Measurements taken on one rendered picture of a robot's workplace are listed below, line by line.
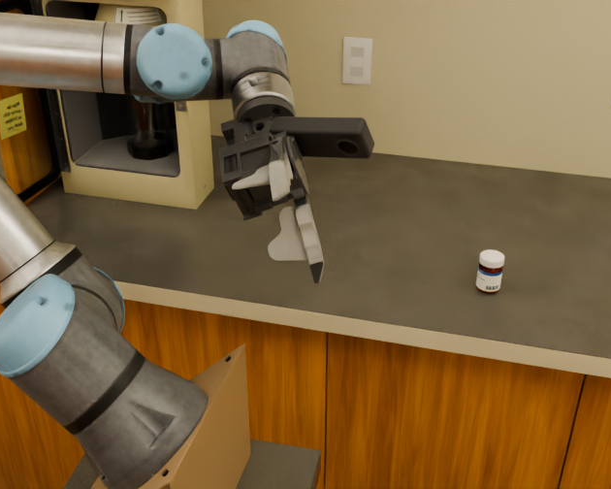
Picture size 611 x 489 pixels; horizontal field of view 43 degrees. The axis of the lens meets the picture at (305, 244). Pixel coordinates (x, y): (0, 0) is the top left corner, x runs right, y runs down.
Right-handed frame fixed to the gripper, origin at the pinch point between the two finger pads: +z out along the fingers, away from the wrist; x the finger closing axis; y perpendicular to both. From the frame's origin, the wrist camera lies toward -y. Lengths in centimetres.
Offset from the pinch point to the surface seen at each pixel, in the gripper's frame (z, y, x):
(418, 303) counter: -25, -8, -57
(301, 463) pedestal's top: 7.1, 12.4, -36.9
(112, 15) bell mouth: -86, 34, -21
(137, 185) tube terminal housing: -70, 44, -52
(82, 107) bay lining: -87, 51, -40
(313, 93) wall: -99, 3, -68
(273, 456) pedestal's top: 5.4, 15.9, -36.3
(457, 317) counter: -20, -14, -57
